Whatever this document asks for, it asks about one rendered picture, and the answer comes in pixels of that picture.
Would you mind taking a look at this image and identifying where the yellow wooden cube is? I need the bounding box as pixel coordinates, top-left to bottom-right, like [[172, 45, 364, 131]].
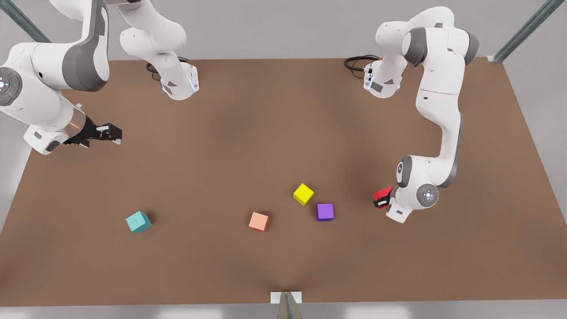
[[293, 183, 315, 206]]

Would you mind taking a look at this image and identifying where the teal blue wooden cube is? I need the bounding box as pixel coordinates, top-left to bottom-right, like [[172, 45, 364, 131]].
[[126, 211, 152, 234]]

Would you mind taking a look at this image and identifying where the orange wooden cube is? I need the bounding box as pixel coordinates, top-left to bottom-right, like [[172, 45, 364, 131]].
[[249, 212, 269, 233]]

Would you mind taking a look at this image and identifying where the black cable loop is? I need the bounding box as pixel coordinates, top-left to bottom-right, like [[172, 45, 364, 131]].
[[146, 56, 190, 82], [344, 55, 381, 80]]

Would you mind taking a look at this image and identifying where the silver frame post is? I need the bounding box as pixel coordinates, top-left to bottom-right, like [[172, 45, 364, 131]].
[[0, 0, 52, 44], [486, 0, 567, 63], [271, 291, 303, 319]]

